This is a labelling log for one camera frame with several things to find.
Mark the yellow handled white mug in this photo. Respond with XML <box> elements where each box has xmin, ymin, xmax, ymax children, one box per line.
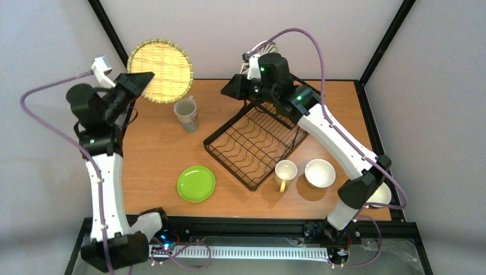
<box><xmin>274</xmin><ymin>160</ymin><xmax>298</xmax><ymax>193</ymax></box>

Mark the tall seashell mug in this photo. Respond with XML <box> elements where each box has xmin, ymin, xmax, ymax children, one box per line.
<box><xmin>174</xmin><ymin>96</ymin><xmax>199</xmax><ymax>133</ymax></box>

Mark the black wire dish rack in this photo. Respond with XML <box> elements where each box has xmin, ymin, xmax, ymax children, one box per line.
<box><xmin>203</xmin><ymin>74</ymin><xmax>322</xmax><ymax>192</ymax></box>

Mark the white slotted cable duct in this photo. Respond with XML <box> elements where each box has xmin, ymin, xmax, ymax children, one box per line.
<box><xmin>172</xmin><ymin>245</ymin><xmax>328</xmax><ymax>262</ymax></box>

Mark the green plate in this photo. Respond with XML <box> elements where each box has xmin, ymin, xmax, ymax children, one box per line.
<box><xmin>177</xmin><ymin>166</ymin><xmax>216</xmax><ymax>203</ymax></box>

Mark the black corner post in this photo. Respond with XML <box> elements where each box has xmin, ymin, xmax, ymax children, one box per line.
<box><xmin>359</xmin><ymin>0</ymin><xmax>416</xmax><ymax>88</ymax></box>
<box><xmin>88</xmin><ymin>0</ymin><xmax>128</xmax><ymax>69</ymax></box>

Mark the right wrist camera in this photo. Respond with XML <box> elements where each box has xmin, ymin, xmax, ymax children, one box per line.
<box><xmin>241</xmin><ymin>53</ymin><xmax>261</xmax><ymax>80</ymax></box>

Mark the blue striped white plate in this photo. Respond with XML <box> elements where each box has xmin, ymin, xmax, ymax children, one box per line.
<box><xmin>240</xmin><ymin>41</ymin><xmax>278</xmax><ymax>74</ymax></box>

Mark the woven bamboo tray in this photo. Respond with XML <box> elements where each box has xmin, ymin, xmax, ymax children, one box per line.
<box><xmin>127</xmin><ymin>39</ymin><xmax>194</xmax><ymax>104</ymax></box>

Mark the white bowl with dark base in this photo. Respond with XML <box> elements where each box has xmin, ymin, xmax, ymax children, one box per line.
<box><xmin>366</xmin><ymin>183</ymin><xmax>391</xmax><ymax>209</ymax></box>

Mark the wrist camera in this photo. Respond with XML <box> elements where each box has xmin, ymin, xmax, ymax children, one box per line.
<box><xmin>241</xmin><ymin>53</ymin><xmax>261</xmax><ymax>80</ymax></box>
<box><xmin>91</xmin><ymin>55</ymin><xmax>115</xmax><ymax>89</ymax></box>

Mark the purple cable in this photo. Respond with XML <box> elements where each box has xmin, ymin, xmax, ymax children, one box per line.
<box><xmin>19</xmin><ymin>70</ymin><xmax>115</xmax><ymax>275</ymax></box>
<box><xmin>248</xmin><ymin>27</ymin><xmax>409</xmax><ymax>268</ymax></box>

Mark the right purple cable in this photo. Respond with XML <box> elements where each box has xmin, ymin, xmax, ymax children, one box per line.
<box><xmin>248</xmin><ymin>27</ymin><xmax>409</xmax><ymax>268</ymax></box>

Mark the right black corner post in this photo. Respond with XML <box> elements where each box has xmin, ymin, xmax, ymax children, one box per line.
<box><xmin>359</xmin><ymin>0</ymin><xmax>416</xmax><ymax>88</ymax></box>

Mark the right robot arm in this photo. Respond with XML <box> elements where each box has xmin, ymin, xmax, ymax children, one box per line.
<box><xmin>221</xmin><ymin>53</ymin><xmax>391</xmax><ymax>231</ymax></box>

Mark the black aluminium base frame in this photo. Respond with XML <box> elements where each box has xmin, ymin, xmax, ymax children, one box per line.
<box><xmin>72</xmin><ymin>214</ymin><xmax>434</xmax><ymax>275</ymax></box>

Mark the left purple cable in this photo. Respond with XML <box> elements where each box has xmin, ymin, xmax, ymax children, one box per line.
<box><xmin>19</xmin><ymin>70</ymin><xmax>115</xmax><ymax>275</ymax></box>

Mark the left black corner post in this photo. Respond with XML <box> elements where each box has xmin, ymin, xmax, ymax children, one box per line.
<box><xmin>88</xmin><ymin>0</ymin><xmax>128</xmax><ymax>69</ymax></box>

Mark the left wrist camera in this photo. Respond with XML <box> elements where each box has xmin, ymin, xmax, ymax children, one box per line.
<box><xmin>91</xmin><ymin>55</ymin><xmax>115</xmax><ymax>89</ymax></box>

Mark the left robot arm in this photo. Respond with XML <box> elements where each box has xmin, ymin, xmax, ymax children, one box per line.
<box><xmin>66</xmin><ymin>72</ymin><xmax>168</xmax><ymax>273</ymax></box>

